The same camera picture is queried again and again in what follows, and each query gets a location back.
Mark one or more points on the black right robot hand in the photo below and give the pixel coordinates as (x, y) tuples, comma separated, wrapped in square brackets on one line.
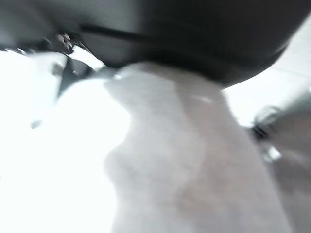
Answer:
[(182, 31)]

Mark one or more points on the light grey garment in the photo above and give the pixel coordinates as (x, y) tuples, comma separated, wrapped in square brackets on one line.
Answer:
[(182, 145)]

